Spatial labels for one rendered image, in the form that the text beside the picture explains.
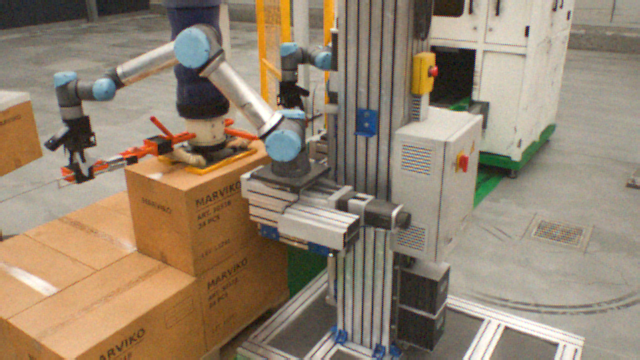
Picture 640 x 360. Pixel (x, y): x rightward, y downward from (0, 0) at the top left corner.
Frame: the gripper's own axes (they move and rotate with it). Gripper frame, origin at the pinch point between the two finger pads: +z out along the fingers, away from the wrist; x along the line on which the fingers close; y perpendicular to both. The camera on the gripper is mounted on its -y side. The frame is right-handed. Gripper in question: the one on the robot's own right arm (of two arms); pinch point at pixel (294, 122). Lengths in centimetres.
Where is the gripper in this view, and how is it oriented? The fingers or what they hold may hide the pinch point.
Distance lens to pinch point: 250.7
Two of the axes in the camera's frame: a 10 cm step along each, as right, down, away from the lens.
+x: 7.9, 2.4, -5.7
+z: 0.1, 9.2, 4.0
